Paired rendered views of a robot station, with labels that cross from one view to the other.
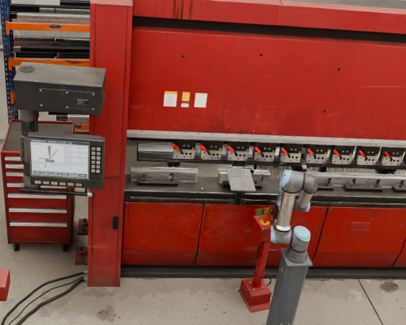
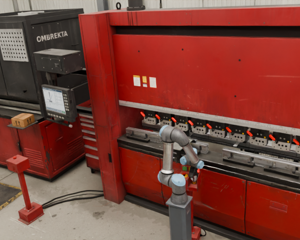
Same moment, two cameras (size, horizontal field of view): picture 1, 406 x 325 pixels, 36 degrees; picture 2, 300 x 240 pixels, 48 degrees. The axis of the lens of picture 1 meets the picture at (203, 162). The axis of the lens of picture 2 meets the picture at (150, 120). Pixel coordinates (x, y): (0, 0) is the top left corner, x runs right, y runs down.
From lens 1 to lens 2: 297 cm
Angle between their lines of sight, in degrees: 42
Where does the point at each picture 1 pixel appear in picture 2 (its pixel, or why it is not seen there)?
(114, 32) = (90, 31)
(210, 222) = not seen: hidden behind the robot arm
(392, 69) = (286, 60)
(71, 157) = (57, 100)
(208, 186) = not seen: hidden behind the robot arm
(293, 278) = (173, 216)
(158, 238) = (139, 177)
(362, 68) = (258, 58)
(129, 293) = (120, 209)
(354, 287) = not seen: outside the picture
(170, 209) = (142, 157)
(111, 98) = (95, 74)
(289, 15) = (193, 16)
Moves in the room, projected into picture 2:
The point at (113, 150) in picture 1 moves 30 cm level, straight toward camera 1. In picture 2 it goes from (101, 108) to (82, 116)
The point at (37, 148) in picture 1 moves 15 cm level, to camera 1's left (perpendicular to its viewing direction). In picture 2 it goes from (45, 93) to (38, 91)
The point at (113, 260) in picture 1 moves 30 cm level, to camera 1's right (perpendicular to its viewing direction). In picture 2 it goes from (113, 184) to (129, 193)
